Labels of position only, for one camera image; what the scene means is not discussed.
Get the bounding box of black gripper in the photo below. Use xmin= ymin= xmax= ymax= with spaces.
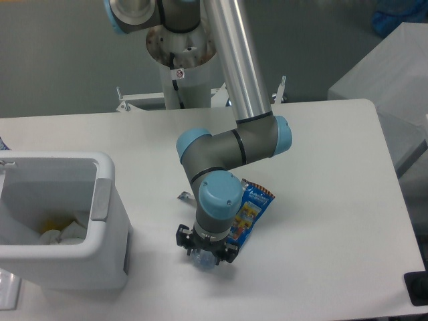
xmin=176 ymin=224 xmax=239 ymax=265

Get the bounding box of crushed clear plastic bottle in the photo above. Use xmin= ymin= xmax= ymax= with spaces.
xmin=191 ymin=249 xmax=217 ymax=270

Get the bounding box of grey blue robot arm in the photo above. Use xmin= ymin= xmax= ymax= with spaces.
xmin=104 ymin=1 xmax=292 ymax=263

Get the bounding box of white crumpled tissue trash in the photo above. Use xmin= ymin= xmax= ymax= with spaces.
xmin=37 ymin=211 xmax=89 ymax=245

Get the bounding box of white trash can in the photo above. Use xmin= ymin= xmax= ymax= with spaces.
xmin=1 ymin=150 xmax=132 ymax=290

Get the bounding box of silver foil strip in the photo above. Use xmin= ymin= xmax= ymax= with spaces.
xmin=177 ymin=191 xmax=196 ymax=202

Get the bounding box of blue snack wrapper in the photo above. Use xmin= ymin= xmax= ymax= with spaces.
xmin=227 ymin=179 xmax=276 ymax=247

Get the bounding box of black clamp at table edge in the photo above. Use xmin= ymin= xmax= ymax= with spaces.
xmin=404 ymin=271 xmax=427 ymax=306

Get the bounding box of blue patterned object at edge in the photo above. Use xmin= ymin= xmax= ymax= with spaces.
xmin=0 ymin=138 xmax=11 ymax=150

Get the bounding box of white covered side table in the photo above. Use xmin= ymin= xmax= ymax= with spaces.
xmin=328 ymin=23 xmax=427 ymax=177

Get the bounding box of blue bag in background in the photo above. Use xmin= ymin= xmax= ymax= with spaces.
xmin=371 ymin=1 xmax=427 ymax=38

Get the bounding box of white pedestal base frame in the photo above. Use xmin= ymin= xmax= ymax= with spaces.
xmin=116 ymin=76 xmax=287 ymax=112

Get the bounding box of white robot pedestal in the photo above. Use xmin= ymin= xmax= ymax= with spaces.
xmin=146 ymin=19 xmax=217 ymax=110

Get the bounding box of black cable on pedestal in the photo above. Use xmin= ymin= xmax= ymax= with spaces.
xmin=169 ymin=51 xmax=186 ymax=110

